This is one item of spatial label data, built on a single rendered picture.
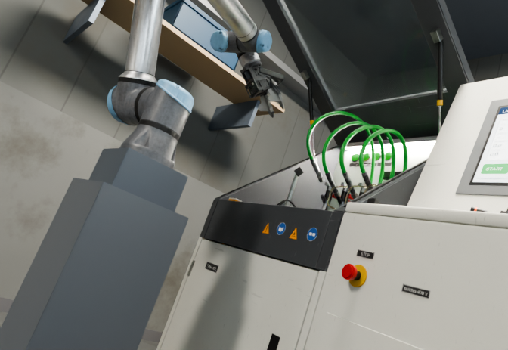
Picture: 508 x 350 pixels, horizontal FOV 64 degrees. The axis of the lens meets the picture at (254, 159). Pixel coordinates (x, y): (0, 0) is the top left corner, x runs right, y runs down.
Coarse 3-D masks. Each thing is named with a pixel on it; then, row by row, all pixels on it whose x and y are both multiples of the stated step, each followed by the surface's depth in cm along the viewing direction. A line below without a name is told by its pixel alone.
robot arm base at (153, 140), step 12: (144, 120) 108; (132, 132) 108; (144, 132) 106; (156, 132) 106; (168, 132) 108; (132, 144) 104; (144, 144) 105; (156, 144) 105; (168, 144) 107; (156, 156) 104; (168, 156) 106
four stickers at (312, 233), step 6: (270, 222) 129; (282, 222) 124; (264, 228) 130; (270, 228) 128; (282, 228) 123; (294, 228) 119; (300, 228) 117; (312, 228) 113; (318, 228) 111; (282, 234) 122; (294, 234) 118; (312, 234) 112; (312, 240) 111
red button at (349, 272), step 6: (348, 264) 94; (342, 270) 94; (348, 270) 92; (354, 270) 92; (360, 270) 95; (342, 276) 93; (348, 276) 92; (354, 276) 92; (360, 276) 94; (366, 276) 93; (354, 282) 94; (360, 282) 93
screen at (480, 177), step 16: (496, 112) 121; (496, 128) 117; (480, 144) 117; (496, 144) 113; (480, 160) 113; (496, 160) 110; (464, 176) 114; (480, 176) 110; (496, 176) 107; (464, 192) 110; (480, 192) 107; (496, 192) 104
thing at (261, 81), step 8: (248, 64) 155; (256, 64) 155; (240, 72) 157; (248, 72) 156; (256, 72) 156; (248, 80) 154; (256, 80) 152; (264, 80) 155; (248, 88) 157; (256, 88) 153; (264, 88) 153; (256, 96) 157
